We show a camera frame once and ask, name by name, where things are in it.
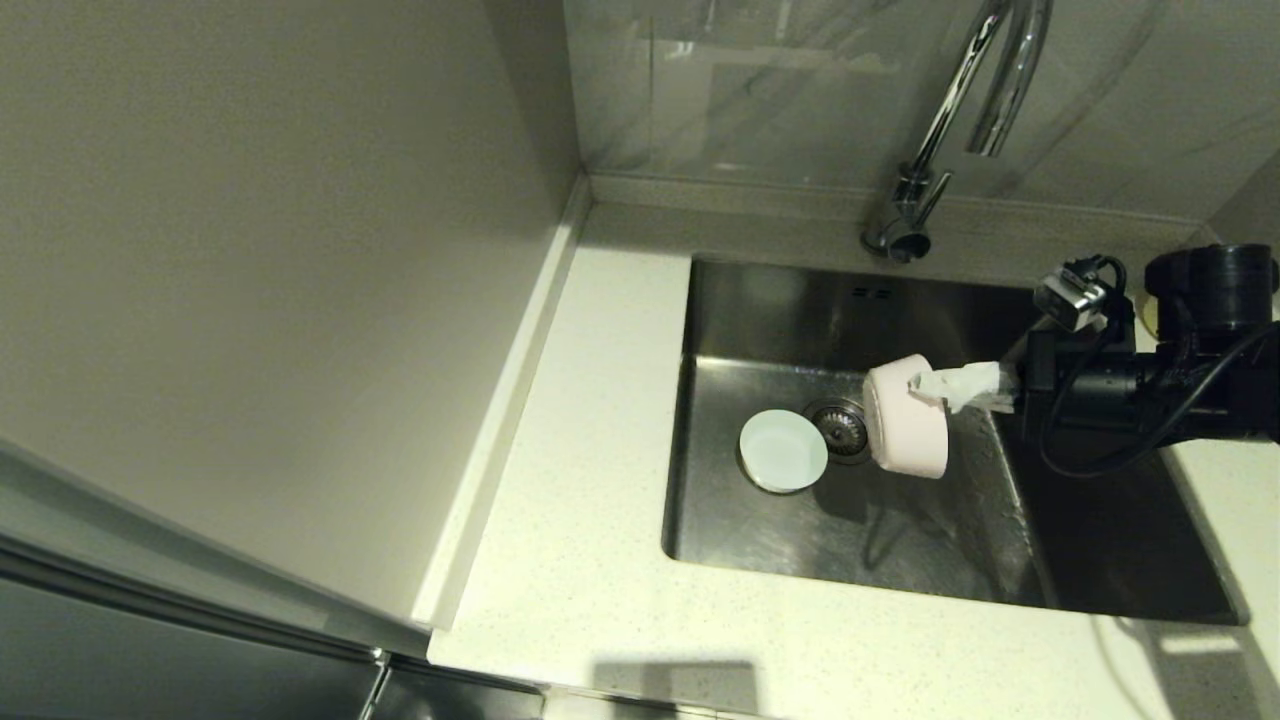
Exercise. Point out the white plastic bowl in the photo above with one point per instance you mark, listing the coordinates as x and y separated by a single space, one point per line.
783 452

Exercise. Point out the dark steel appliance door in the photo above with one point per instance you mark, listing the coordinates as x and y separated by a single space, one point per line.
150 660

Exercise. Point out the pink plastic bowl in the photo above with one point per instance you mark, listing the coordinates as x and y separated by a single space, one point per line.
905 430

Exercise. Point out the round metal drain strainer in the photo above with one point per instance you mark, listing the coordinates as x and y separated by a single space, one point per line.
842 432

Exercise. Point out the stainless steel sink basin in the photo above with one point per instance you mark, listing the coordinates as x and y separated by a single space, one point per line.
760 540

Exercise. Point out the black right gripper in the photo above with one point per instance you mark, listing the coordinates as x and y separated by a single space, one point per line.
1080 390

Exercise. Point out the small grey wrist camera box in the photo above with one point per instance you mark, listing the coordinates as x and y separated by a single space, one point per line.
1070 298

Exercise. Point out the chrome gooseneck faucet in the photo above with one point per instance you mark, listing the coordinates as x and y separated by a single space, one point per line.
900 232

